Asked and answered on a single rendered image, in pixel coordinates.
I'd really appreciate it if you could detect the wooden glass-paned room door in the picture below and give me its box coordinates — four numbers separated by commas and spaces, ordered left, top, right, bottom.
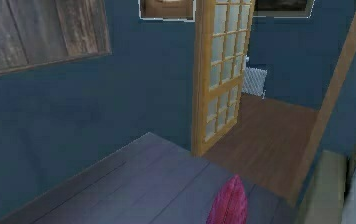
190, 0, 256, 158

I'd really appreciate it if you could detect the white lattice basket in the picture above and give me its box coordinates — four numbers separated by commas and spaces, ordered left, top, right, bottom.
241, 56, 268, 100

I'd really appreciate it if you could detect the pink cushion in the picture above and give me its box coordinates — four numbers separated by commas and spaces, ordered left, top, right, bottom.
205, 174, 249, 224

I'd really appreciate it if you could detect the white-framed tan wall picture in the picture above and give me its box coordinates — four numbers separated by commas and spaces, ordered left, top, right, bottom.
138, 0, 196, 22

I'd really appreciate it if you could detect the white-framed dark wall picture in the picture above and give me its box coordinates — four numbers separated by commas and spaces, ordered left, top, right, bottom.
253, 0, 316, 19

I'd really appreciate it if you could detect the wooden framed wall picture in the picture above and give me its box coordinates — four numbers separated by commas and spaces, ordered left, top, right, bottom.
0, 0, 113, 78

